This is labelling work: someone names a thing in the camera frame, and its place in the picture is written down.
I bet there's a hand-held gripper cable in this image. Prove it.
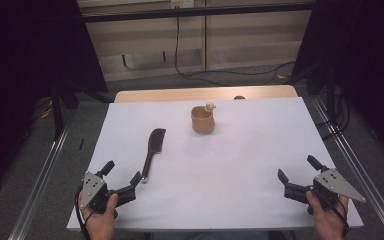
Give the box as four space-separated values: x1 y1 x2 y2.
315 190 351 236
74 184 92 240

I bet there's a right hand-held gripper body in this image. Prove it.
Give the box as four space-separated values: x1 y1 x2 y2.
283 168 367 212

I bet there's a left hand-held gripper cable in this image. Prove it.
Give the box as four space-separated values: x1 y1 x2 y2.
74 184 92 240

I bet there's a black horizontal bar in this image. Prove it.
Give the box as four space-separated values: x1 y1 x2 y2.
79 2 317 24

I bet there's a person's right hand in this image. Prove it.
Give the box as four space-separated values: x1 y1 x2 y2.
305 190 350 240

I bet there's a brown cup with figurine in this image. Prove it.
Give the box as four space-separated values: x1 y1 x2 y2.
190 101 217 135

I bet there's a person's left hand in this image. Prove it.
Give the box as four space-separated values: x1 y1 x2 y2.
78 192 120 240

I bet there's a white table cover board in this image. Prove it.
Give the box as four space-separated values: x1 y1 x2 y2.
66 96 365 232

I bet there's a wooden table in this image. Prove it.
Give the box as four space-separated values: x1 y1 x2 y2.
113 84 299 104

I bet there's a metal floor rail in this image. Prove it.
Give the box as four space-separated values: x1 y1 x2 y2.
310 95 384 240
7 124 72 240

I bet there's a right hand-held gripper cable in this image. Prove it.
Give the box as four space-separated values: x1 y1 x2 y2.
315 190 351 236

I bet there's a bundle of black floor cables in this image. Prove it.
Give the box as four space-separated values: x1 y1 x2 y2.
315 84 352 142

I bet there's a black curtain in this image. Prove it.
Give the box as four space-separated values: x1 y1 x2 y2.
0 0 110 198
292 0 384 164

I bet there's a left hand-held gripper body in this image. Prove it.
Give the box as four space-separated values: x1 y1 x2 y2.
79 170 138 214

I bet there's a white wall socket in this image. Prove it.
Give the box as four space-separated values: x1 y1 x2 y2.
170 0 195 10

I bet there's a long black wall cable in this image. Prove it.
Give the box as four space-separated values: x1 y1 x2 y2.
173 15 297 87

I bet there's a black metal stand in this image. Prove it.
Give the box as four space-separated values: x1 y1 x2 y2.
50 81 65 140

